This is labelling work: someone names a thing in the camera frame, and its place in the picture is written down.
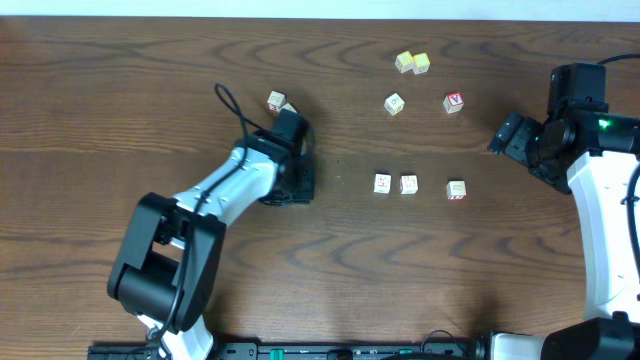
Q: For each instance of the yellow block far right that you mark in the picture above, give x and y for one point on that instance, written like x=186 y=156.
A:
x=421 y=63

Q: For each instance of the white block yellow side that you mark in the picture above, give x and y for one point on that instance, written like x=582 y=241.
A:
x=288 y=107

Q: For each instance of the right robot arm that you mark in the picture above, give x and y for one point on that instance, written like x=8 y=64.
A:
x=584 y=151

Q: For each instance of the white yellow block centre right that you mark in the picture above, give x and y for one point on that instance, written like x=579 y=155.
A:
x=394 y=104

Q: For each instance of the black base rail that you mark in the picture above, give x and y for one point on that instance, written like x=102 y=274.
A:
x=438 y=348

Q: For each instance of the white block red print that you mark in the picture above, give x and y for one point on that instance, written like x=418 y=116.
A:
x=408 y=184

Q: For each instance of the white block red side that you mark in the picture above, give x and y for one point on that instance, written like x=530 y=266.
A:
x=276 y=101

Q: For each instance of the red letter block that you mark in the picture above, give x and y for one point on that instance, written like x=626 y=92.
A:
x=453 y=102

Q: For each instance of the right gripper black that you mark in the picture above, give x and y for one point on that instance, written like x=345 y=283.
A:
x=516 y=148

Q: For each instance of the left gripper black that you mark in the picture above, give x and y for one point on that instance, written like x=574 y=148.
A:
x=304 y=179

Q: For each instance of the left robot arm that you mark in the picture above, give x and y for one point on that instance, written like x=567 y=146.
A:
x=167 y=263

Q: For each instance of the yellow block far left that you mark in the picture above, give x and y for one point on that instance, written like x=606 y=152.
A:
x=404 y=61

